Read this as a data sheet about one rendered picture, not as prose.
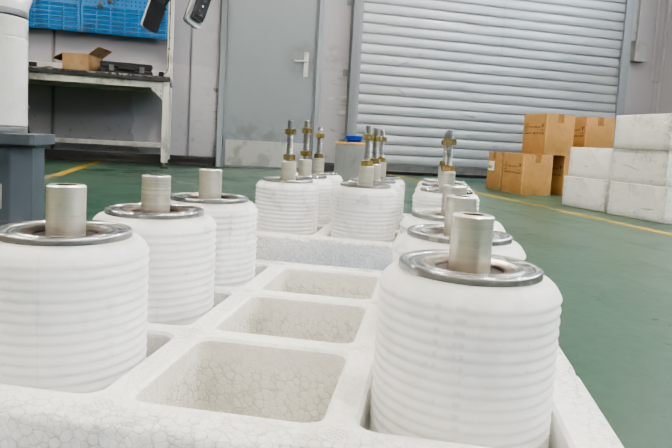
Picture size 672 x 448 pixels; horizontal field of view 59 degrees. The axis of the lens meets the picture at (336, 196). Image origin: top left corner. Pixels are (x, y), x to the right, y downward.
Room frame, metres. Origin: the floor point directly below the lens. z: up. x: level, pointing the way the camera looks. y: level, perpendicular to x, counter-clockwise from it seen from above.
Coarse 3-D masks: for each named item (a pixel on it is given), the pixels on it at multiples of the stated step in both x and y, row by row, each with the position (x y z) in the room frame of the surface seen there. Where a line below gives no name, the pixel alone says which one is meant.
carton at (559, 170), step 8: (560, 160) 4.46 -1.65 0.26; (568, 160) 4.41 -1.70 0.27; (552, 168) 4.54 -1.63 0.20; (560, 168) 4.45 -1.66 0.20; (568, 168) 4.42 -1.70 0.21; (552, 176) 4.54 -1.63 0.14; (560, 176) 4.44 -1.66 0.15; (552, 184) 4.53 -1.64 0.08; (560, 184) 4.43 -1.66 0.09; (552, 192) 4.52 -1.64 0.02; (560, 192) 4.42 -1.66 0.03
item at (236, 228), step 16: (208, 208) 0.54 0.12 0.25; (224, 208) 0.55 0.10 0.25; (240, 208) 0.56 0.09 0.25; (256, 208) 0.59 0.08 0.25; (224, 224) 0.54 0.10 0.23; (240, 224) 0.56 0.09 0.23; (256, 224) 0.58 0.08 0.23; (224, 240) 0.54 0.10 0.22; (240, 240) 0.55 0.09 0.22; (256, 240) 0.58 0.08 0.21; (224, 256) 0.54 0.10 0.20; (240, 256) 0.56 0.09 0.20; (224, 272) 0.54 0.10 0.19; (240, 272) 0.56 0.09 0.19
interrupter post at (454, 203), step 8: (448, 200) 0.43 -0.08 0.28; (456, 200) 0.42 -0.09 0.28; (464, 200) 0.42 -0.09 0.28; (472, 200) 0.42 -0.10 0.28; (448, 208) 0.43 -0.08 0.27; (456, 208) 0.42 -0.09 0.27; (464, 208) 0.42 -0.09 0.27; (472, 208) 0.42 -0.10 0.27; (448, 216) 0.43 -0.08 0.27; (448, 224) 0.43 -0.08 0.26; (448, 232) 0.43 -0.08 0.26
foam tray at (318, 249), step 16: (320, 224) 0.96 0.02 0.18; (272, 240) 0.82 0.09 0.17; (288, 240) 0.82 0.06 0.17; (304, 240) 0.82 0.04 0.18; (320, 240) 0.81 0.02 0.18; (336, 240) 0.81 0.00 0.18; (352, 240) 0.82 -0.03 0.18; (368, 240) 0.82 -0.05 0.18; (256, 256) 0.83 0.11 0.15; (272, 256) 0.82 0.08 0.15; (288, 256) 0.82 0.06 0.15; (304, 256) 0.82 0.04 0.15; (320, 256) 0.81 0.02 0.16; (336, 256) 0.81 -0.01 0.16; (352, 256) 0.81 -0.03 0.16; (368, 256) 0.80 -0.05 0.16; (384, 256) 0.80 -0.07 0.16
